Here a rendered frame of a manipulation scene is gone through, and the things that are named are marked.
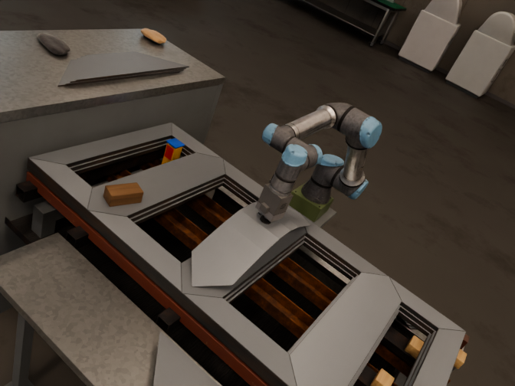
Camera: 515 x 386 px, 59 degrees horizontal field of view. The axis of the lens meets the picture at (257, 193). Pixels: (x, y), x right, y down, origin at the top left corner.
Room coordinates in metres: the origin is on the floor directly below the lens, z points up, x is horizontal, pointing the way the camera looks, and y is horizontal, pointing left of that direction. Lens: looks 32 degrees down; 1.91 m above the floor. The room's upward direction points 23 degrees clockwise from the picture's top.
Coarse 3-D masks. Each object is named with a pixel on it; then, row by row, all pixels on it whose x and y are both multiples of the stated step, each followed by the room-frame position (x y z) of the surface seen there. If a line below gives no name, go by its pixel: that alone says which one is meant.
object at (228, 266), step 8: (208, 240) 1.18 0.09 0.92; (200, 248) 1.15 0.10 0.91; (208, 248) 1.16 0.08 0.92; (216, 248) 1.17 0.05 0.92; (224, 248) 1.17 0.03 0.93; (200, 256) 1.12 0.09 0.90; (208, 256) 1.13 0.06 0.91; (216, 256) 1.14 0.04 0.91; (224, 256) 1.15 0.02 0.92; (232, 256) 1.16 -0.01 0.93; (208, 264) 1.11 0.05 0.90; (216, 264) 1.11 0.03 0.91; (224, 264) 1.12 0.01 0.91; (232, 264) 1.13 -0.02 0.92; (240, 264) 1.13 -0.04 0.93; (224, 272) 1.10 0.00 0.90; (232, 272) 1.10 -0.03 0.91; (240, 272) 1.11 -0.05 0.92; (232, 280) 1.08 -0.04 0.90
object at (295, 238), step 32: (96, 160) 1.46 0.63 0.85; (64, 192) 1.20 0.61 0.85; (192, 192) 1.52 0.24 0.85; (96, 224) 1.14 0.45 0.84; (128, 256) 1.07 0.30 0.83; (288, 256) 1.42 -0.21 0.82; (320, 256) 1.49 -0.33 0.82; (192, 288) 1.02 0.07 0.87; (224, 288) 1.07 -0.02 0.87; (416, 320) 1.33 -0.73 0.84; (288, 352) 0.96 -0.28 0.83; (352, 384) 0.94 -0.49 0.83
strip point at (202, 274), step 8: (192, 256) 1.12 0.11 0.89; (192, 264) 1.09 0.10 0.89; (200, 264) 1.10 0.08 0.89; (192, 272) 1.07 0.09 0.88; (200, 272) 1.07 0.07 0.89; (208, 272) 1.08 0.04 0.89; (216, 272) 1.09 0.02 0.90; (192, 280) 1.04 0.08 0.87; (200, 280) 1.05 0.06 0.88; (208, 280) 1.05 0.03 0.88; (216, 280) 1.06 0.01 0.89; (224, 280) 1.07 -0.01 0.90
